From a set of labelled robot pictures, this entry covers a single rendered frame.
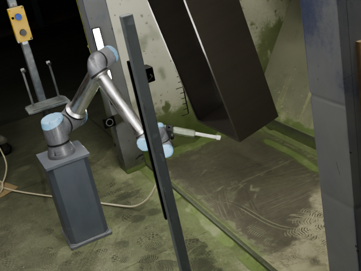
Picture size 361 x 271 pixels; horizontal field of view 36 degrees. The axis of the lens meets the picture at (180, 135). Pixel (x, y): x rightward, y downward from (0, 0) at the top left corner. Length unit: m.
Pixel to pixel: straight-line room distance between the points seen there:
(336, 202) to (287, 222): 1.61
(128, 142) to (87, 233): 1.05
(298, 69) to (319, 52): 2.96
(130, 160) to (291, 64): 1.61
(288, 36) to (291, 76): 0.40
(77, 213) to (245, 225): 1.14
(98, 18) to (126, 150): 1.12
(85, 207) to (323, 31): 2.47
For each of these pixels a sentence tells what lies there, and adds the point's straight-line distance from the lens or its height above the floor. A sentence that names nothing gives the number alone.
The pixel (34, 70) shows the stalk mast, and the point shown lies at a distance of 4.54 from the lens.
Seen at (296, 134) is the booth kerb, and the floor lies 0.12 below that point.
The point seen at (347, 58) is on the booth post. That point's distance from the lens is 1.79.
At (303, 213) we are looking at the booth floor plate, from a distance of 3.73.
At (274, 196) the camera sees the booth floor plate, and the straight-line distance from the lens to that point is 3.95.
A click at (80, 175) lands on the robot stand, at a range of 3.76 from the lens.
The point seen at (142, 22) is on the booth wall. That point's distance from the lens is 4.52.
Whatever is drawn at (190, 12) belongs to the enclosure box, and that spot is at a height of 1.41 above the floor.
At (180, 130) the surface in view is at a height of 0.62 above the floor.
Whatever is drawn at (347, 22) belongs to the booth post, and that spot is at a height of 1.61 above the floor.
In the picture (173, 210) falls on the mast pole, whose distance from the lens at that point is 2.74.
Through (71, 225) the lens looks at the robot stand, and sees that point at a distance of 3.89.
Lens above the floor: 2.04
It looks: 23 degrees down
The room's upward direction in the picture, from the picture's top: 12 degrees counter-clockwise
